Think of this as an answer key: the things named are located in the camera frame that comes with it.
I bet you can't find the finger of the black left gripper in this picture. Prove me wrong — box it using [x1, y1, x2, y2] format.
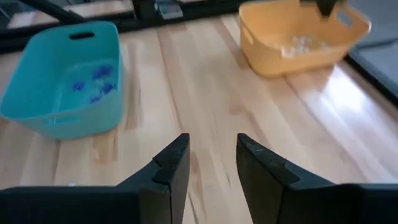
[298, 0, 348, 22]

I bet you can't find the orange plastic basket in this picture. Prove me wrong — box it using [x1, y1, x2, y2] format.
[238, 0, 373, 78]

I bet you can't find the silver angle bracket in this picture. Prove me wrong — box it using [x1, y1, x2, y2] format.
[154, 0, 184, 20]

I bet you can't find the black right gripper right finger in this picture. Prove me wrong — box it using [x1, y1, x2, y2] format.
[235, 133, 398, 224]

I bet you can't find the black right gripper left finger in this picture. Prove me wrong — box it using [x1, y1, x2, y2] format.
[0, 133, 190, 224]

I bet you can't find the teal plastic basket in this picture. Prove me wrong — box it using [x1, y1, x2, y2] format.
[0, 21, 124, 140]

